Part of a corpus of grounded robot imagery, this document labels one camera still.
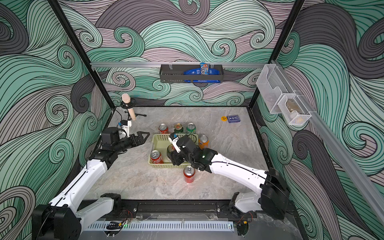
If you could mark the green gold-top tea can back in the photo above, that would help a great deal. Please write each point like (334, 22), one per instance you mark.
(178, 128)

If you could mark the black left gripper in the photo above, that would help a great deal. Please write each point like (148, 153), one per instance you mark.
(138, 138)

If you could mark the aluminium rail back wall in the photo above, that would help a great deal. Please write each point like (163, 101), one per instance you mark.
(137, 64)

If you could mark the black corner frame post right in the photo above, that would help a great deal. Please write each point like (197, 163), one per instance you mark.
(287, 26)

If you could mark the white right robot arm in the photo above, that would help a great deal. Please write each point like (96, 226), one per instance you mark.
(269, 191)

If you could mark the white slotted cable duct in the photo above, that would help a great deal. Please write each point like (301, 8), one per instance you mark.
(177, 226)

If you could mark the clear plastic wall bin small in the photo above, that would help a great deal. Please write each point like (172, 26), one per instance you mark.
(293, 110)

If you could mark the blue snack bag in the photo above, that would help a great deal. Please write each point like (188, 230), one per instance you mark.
(194, 76)

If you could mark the blue playing card box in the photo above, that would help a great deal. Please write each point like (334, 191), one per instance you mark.
(233, 119)

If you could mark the clear plastic wall bin large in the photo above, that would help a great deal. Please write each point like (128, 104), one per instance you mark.
(273, 85)

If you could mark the green gold-top tea can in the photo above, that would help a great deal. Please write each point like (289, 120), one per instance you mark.
(170, 148)
(178, 128)

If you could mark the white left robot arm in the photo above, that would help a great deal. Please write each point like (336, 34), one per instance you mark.
(61, 218)

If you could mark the green sprite can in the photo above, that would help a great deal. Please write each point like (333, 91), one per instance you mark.
(191, 128)

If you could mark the beige foam microphone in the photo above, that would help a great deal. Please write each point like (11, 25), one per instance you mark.
(128, 104)

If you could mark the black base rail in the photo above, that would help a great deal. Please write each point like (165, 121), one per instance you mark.
(218, 208)

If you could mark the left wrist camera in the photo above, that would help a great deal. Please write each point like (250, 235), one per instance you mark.
(112, 135)

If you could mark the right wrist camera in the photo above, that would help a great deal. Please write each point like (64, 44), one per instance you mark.
(182, 144)

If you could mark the black corner frame post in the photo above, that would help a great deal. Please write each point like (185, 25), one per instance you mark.
(287, 26)
(58, 11)

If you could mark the black corner frame post left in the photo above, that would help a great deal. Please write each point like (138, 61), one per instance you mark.
(58, 11)

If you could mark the small candy packet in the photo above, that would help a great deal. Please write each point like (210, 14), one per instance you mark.
(204, 68)

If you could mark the green gold-top tea can front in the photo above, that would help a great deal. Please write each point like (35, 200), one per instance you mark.
(170, 148)

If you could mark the black wall shelf basket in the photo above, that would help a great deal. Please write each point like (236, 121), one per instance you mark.
(175, 74)

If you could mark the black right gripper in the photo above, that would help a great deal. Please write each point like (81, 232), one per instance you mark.
(177, 157)

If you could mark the red cola can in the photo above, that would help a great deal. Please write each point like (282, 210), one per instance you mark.
(163, 129)
(156, 157)
(189, 174)

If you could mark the light green plastic basket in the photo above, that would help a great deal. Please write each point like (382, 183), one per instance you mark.
(160, 142)

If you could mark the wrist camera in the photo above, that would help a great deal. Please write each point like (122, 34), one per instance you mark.
(112, 135)
(182, 144)

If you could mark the black tripod microphone stand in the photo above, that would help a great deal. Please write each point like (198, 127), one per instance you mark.
(128, 121)

